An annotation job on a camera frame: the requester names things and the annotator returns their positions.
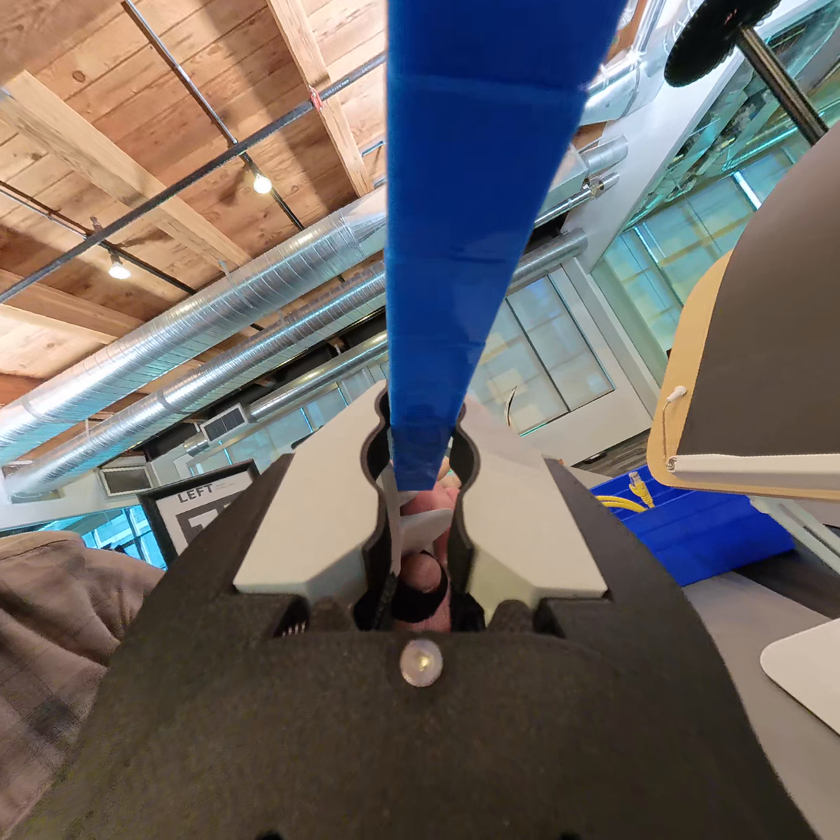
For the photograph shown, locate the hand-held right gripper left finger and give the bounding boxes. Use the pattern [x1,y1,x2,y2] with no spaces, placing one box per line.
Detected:
[234,384,395,618]

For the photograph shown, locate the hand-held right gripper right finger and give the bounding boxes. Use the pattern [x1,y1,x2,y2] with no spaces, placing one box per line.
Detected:
[447,394,610,618]

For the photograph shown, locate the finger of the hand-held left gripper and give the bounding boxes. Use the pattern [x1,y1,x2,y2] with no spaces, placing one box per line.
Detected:
[378,466,455,578]

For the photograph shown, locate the blue plastic bin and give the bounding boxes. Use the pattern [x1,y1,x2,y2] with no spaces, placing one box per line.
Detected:
[588,470,799,589]

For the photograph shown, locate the long blue rectangular bar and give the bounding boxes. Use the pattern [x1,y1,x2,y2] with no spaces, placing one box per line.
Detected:
[385,0,628,494]

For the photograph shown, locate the person's left forearm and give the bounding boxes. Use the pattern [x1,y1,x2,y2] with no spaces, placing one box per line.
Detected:
[0,532,165,802]

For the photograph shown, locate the person's left hand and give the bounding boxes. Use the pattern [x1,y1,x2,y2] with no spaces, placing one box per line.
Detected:
[398,476,463,594]

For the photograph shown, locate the yellow item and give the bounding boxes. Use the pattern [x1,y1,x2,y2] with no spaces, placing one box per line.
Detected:
[598,476,657,513]

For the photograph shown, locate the framed tag poster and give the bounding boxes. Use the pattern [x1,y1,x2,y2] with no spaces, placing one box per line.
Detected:
[138,460,261,568]

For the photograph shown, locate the ceiling air vent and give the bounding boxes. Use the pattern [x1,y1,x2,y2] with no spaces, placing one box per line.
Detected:
[200,407,250,445]

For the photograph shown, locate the silver ceiling duct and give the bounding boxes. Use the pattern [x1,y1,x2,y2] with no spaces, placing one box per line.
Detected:
[0,197,631,500]

